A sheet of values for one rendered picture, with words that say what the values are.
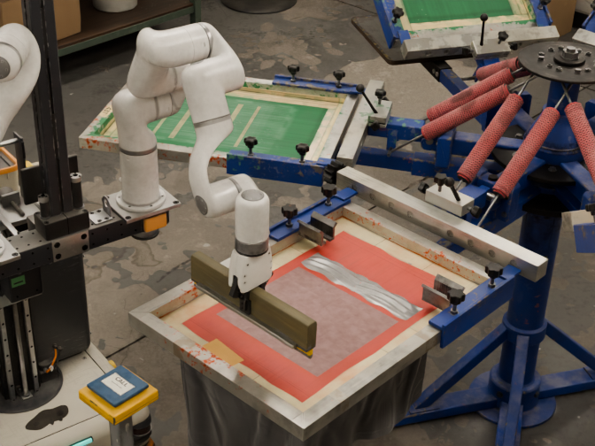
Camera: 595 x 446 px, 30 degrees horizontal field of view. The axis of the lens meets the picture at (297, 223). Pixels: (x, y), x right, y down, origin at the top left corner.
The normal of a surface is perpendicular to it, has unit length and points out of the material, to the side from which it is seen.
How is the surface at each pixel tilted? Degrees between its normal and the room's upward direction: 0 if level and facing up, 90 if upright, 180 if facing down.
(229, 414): 92
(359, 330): 0
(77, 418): 0
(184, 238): 0
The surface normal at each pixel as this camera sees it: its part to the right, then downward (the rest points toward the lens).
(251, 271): 0.64, 0.43
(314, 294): 0.03, -0.85
